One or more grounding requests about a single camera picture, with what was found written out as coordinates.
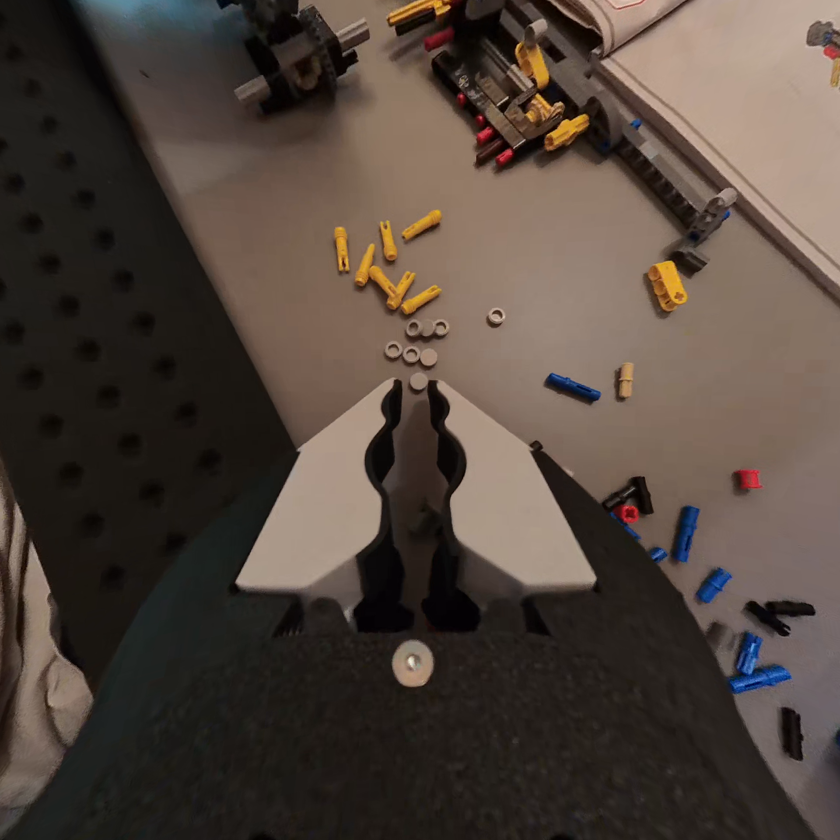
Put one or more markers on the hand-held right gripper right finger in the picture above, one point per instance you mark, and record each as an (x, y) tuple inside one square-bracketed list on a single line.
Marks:
[(518, 525)]

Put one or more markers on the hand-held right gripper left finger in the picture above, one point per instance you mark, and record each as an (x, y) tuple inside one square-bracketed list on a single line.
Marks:
[(315, 525)]

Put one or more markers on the light grey round lego bush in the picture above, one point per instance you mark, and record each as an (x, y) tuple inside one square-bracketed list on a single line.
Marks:
[(418, 382)]

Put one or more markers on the cluster of grey lego bushes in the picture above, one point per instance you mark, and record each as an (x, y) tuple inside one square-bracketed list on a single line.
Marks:
[(428, 358)]

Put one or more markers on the group of yellow lego pins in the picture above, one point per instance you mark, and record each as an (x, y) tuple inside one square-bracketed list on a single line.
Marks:
[(387, 275)]

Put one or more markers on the heap of small lego pieces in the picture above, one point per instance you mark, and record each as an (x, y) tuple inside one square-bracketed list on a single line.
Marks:
[(748, 656)]

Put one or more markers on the grey lego gear assembly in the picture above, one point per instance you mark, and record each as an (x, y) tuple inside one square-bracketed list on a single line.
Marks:
[(295, 59)]

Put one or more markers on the lego instruction booklet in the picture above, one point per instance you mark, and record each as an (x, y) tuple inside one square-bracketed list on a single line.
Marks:
[(754, 98)]

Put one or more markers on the dark grey lego elbow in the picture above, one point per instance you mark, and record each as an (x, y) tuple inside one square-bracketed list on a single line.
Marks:
[(689, 259)]

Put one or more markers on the blue lego pin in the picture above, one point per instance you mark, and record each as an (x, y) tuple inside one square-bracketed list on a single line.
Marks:
[(572, 387)]

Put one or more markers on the tan lego pin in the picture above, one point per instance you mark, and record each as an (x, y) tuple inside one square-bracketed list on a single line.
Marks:
[(625, 380)]

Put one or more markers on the yellow lego connector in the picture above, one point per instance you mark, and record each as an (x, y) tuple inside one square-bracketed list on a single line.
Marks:
[(667, 287)]

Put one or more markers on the long lego chassis assembly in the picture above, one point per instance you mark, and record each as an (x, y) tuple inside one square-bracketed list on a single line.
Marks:
[(525, 98)]

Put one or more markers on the black perforated foam pad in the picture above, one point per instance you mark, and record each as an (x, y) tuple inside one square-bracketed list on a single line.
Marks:
[(98, 328)]

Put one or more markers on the person's white shirt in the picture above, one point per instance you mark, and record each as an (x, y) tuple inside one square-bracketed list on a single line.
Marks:
[(33, 656)]

